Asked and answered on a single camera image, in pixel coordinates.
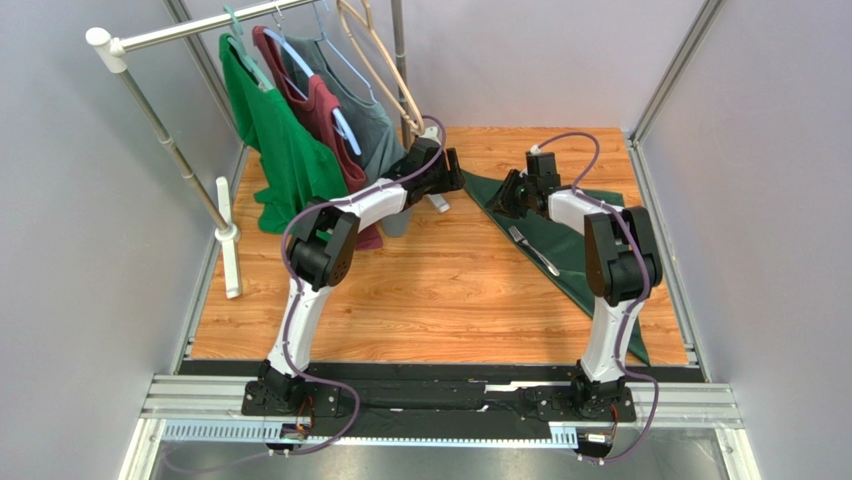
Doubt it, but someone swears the silver metal fork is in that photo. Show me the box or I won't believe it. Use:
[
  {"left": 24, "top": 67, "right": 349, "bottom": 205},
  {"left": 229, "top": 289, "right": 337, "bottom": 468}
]
[{"left": 508, "top": 225, "right": 560, "bottom": 277}]

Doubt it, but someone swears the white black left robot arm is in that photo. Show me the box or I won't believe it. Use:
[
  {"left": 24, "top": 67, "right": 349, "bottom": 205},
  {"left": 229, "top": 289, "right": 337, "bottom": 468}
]
[{"left": 254, "top": 136, "right": 465, "bottom": 409}]

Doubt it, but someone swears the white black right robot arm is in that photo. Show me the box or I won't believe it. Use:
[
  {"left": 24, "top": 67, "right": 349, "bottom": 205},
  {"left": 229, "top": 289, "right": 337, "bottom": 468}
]
[{"left": 486, "top": 149, "right": 662, "bottom": 418}]

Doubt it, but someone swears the beige wooden hanger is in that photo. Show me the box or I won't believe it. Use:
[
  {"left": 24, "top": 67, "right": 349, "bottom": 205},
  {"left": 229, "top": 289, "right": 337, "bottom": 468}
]
[{"left": 335, "top": 0, "right": 427, "bottom": 135}]

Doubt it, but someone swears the grey-blue hanging shirt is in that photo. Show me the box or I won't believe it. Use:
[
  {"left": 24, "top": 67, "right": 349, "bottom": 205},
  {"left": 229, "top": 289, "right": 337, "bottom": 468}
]
[{"left": 279, "top": 34, "right": 417, "bottom": 239}]

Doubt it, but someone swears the green hanging t-shirt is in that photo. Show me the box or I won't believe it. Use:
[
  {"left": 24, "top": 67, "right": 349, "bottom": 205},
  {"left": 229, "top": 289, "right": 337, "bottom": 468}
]
[{"left": 218, "top": 34, "right": 347, "bottom": 234}]

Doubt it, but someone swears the teal plastic hanger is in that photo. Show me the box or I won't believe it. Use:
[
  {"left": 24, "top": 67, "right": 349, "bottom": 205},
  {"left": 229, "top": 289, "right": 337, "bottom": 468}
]
[{"left": 223, "top": 5, "right": 275, "bottom": 91}]

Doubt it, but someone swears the white metal clothes rack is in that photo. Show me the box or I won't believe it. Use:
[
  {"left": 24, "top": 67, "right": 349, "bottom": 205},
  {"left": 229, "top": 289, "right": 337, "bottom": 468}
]
[{"left": 85, "top": 0, "right": 452, "bottom": 300}]

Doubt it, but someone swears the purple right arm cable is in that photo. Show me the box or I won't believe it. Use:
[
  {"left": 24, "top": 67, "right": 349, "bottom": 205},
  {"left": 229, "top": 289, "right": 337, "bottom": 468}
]
[{"left": 537, "top": 131, "right": 661, "bottom": 465}]

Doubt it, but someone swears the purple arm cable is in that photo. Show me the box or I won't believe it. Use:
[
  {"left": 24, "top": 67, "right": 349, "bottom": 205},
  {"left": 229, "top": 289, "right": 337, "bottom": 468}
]
[
  {"left": 162, "top": 114, "right": 449, "bottom": 475},
  {"left": 537, "top": 131, "right": 661, "bottom": 465}
]

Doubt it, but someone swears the aluminium frame rail right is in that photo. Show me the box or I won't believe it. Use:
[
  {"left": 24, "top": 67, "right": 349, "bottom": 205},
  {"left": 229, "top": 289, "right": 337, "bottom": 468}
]
[{"left": 626, "top": 1, "right": 725, "bottom": 383}]

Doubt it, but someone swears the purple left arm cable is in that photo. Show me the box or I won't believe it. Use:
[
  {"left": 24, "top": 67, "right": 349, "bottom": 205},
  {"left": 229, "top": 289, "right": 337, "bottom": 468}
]
[{"left": 162, "top": 114, "right": 449, "bottom": 475}]

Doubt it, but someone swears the aluminium front frame rail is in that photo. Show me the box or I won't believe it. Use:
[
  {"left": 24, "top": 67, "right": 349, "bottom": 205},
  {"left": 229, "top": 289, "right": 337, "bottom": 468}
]
[{"left": 120, "top": 361, "right": 760, "bottom": 479}]

